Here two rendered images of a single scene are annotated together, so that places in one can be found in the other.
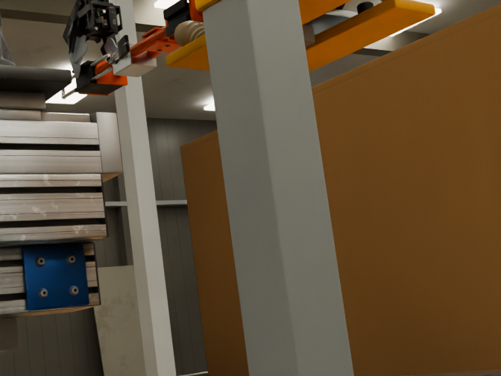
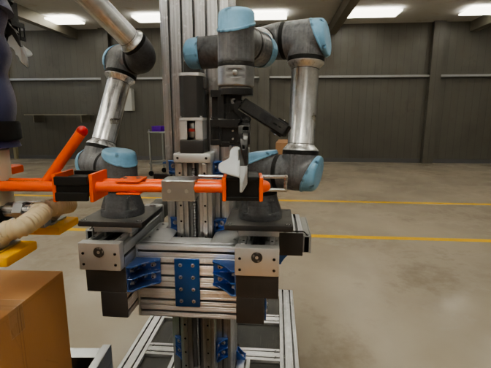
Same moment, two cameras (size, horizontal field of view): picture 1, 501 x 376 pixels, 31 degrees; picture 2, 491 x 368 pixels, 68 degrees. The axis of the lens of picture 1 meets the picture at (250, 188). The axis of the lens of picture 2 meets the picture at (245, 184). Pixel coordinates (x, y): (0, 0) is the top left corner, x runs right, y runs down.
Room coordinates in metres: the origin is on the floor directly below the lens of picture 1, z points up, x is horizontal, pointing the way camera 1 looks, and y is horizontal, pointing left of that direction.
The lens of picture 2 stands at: (2.37, -0.28, 1.38)
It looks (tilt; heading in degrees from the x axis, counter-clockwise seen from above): 11 degrees down; 131
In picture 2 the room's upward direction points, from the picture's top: straight up
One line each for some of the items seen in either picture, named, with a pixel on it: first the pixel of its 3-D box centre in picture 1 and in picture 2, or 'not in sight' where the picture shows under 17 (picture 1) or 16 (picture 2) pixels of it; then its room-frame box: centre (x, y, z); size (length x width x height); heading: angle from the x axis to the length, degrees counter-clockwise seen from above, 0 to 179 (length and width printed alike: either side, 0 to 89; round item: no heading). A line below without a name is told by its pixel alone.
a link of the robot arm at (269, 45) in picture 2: not in sight; (249, 49); (1.79, 0.38, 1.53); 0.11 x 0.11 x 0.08; 16
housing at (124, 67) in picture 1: (133, 60); (180, 188); (1.75, 0.20, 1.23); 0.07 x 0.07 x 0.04; 41
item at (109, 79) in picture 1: (101, 78); (242, 186); (1.86, 0.28, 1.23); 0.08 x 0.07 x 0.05; 41
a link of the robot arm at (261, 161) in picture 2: not in sight; (261, 169); (1.60, 0.67, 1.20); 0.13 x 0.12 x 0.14; 16
